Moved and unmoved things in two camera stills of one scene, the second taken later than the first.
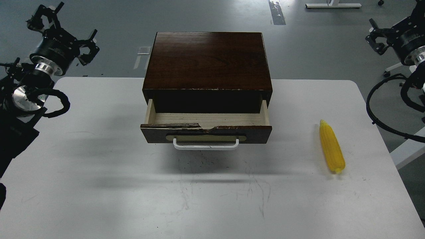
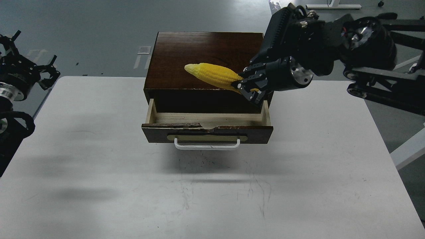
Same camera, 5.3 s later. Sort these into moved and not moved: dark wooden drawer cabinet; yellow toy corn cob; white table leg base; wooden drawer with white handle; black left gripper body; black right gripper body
Moved: yellow toy corn cob; black left gripper body; black right gripper body
Not moved: wooden drawer with white handle; dark wooden drawer cabinet; white table leg base
